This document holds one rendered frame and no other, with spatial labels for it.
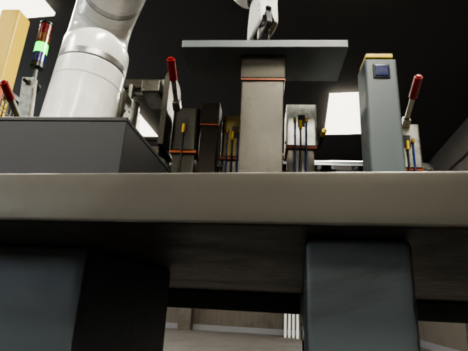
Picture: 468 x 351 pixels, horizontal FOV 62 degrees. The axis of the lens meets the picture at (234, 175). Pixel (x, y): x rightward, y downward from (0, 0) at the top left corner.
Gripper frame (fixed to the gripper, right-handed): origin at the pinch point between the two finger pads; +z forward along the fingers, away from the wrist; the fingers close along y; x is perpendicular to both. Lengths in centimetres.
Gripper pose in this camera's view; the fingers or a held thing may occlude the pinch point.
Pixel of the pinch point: (260, 52)
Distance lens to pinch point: 99.2
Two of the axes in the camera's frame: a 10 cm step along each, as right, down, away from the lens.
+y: -2.9, 2.9, 9.1
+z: -0.5, 9.5, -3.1
